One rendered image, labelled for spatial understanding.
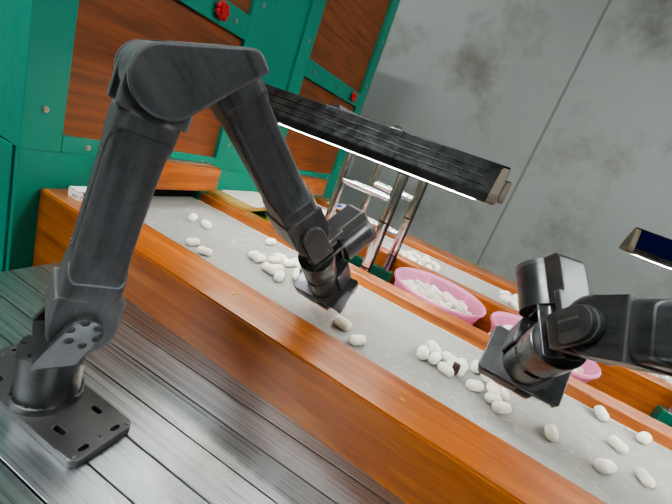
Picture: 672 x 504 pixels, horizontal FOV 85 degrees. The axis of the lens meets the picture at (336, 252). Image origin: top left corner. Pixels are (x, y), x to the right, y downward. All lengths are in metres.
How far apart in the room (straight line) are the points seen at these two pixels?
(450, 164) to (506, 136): 1.75
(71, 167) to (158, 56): 0.62
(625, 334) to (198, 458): 0.45
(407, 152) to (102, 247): 0.54
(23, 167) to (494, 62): 2.28
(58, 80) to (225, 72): 0.56
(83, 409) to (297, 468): 0.26
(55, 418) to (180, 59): 0.40
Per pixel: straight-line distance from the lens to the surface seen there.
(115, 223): 0.42
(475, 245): 2.47
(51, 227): 0.93
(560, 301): 0.45
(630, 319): 0.39
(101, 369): 0.61
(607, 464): 0.74
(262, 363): 0.57
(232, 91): 0.39
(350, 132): 0.79
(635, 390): 1.30
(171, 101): 0.38
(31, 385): 0.51
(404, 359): 0.69
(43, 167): 0.94
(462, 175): 0.72
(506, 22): 2.62
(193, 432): 0.53
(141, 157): 0.40
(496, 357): 0.55
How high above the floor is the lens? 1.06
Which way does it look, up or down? 17 degrees down
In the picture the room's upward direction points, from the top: 21 degrees clockwise
